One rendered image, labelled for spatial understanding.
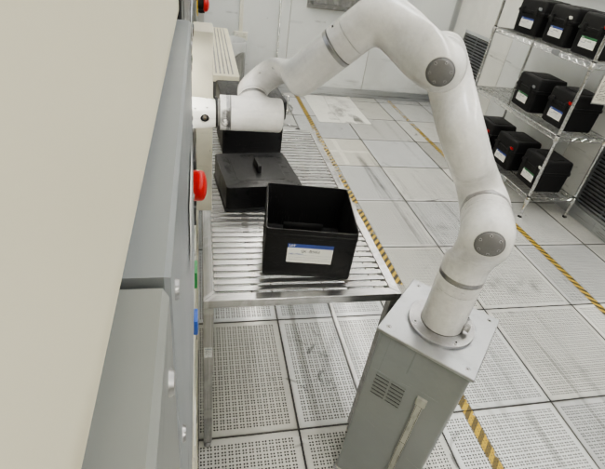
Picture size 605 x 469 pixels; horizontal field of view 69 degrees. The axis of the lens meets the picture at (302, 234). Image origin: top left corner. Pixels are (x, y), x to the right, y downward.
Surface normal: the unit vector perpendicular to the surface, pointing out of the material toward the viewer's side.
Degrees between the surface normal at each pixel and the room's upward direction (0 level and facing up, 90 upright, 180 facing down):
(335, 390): 0
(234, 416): 0
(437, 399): 90
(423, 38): 56
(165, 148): 0
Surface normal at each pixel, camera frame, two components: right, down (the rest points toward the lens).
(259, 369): 0.13, -0.82
